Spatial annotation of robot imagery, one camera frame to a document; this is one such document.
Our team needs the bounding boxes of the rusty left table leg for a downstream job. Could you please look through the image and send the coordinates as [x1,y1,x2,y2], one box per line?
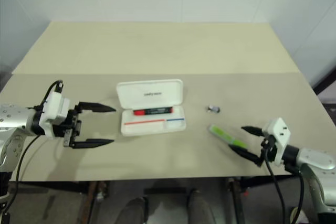
[80,181,104,224]

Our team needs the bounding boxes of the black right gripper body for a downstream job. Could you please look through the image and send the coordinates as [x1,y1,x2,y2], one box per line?
[260,134,279,162]

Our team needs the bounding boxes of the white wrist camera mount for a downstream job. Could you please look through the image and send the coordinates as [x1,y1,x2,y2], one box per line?
[261,118,292,167]
[39,91,71,138]

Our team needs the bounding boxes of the white open pencil case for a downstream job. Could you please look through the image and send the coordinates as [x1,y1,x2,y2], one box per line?
[116,78,187,137]

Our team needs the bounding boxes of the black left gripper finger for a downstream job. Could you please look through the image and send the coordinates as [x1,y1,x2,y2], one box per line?
[78,101,117,114]
[71,138,115,150]

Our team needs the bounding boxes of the dark rounded right foot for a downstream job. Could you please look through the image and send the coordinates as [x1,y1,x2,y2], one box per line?
[188,189,218,224]

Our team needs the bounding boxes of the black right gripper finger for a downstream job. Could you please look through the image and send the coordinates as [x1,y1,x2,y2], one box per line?
[241,126,265,137]
[229,144,264,168]

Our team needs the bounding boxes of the dark rounded foot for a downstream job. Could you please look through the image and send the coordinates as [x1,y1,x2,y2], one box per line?
[118,197,147,224]
[188,189,218,224]

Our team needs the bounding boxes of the black table frame bar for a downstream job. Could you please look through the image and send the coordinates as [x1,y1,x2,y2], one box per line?
[143,187,194,195]

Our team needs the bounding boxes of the red and black marker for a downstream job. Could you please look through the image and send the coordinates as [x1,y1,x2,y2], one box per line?
[133,106,174,116]

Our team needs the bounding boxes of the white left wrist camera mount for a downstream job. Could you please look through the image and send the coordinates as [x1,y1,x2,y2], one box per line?
[39,91,71,138]

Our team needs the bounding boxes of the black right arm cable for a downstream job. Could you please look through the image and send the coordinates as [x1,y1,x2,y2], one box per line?
[263,140,306,224]

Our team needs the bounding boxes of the dark rounded left foot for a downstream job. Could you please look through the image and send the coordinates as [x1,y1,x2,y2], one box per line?
[118,197,147,224]

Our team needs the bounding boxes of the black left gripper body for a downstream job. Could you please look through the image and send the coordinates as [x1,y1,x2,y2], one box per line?
[53,105,82,148]

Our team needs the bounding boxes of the rusty table leg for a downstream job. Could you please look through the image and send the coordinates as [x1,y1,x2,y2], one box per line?
[80,181,104,224]
[227,177,247,224]

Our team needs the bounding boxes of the green highlighter marker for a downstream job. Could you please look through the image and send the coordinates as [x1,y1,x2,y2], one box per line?
[208,124,248,150]

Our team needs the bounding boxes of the rusty right table leg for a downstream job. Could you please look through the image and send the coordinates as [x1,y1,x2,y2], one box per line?
[227,177,247,224]

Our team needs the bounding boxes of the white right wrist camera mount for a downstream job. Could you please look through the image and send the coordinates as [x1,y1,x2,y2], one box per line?
[261,118,292,167]

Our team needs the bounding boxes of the dark diagonal wall post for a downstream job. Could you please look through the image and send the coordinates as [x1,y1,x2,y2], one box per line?
[312,64,336,95]

